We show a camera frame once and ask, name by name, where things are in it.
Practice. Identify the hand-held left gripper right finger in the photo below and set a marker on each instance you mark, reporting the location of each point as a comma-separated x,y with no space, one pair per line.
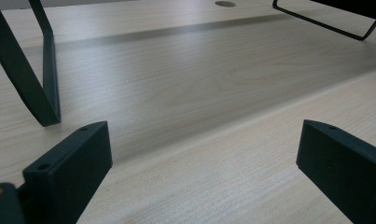
347,168

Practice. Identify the round dark table grommet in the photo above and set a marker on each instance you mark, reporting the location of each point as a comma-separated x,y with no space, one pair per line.
225,3

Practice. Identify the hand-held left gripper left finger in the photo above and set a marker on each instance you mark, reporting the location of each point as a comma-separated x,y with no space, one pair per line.
67,174

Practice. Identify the black shelf with metal legs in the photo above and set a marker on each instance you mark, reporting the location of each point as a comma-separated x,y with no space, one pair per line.
48,81

